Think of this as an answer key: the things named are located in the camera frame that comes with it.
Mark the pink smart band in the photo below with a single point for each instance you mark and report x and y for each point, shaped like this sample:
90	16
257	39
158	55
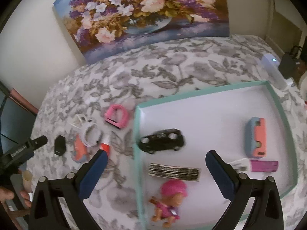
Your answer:
117	115

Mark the black power adapter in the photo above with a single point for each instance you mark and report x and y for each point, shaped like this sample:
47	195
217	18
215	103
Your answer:
289	61

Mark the black charger cube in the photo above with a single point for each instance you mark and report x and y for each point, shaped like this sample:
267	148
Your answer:
60	145

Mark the beige tape roll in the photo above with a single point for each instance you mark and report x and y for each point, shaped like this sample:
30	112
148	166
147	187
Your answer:
27	181

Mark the white power strip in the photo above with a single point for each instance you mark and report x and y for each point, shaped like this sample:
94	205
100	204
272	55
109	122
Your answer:
271	64

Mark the orange blue case in box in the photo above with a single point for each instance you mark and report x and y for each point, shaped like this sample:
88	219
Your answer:
255	138

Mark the white round strap device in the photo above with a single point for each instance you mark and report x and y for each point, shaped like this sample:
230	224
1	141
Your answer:
90	134

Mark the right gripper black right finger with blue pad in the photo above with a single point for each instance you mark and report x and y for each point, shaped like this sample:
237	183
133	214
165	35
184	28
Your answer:
266	212

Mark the pink wooden frame edge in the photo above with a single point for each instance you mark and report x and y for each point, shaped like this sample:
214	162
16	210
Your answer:
22	101

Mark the white plug adapter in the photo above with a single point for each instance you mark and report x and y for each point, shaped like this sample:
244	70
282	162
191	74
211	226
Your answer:
241	165

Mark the gold black patterned lighter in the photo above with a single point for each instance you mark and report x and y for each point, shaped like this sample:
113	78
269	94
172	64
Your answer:
174	172

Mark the orange blue case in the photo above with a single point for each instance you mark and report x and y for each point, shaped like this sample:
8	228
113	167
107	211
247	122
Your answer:
80	151
255	138

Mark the floral canvas painting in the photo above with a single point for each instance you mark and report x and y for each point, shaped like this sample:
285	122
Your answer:
103	28

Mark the white triangular clip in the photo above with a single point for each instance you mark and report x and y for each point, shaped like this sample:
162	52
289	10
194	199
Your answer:
79	120

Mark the left hand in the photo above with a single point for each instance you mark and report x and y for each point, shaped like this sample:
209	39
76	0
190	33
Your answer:
7	196

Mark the pink haired doll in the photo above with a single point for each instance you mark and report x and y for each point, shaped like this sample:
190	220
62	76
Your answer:
172	194

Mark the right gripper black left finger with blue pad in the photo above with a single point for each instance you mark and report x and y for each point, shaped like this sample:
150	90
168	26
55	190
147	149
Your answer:
46	212

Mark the purple translucent lighter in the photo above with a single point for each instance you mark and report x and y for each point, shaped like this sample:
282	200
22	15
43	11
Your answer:
263	166

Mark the black toy car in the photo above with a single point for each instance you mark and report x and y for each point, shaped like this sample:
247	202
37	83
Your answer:
168	139

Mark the red white glue bottle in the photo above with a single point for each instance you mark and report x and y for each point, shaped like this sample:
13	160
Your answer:
105	144

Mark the teal white box tray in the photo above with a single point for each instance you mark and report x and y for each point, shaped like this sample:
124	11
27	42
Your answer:
210	119

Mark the grey floral tablecloth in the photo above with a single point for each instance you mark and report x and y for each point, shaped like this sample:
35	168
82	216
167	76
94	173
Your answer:
130	78

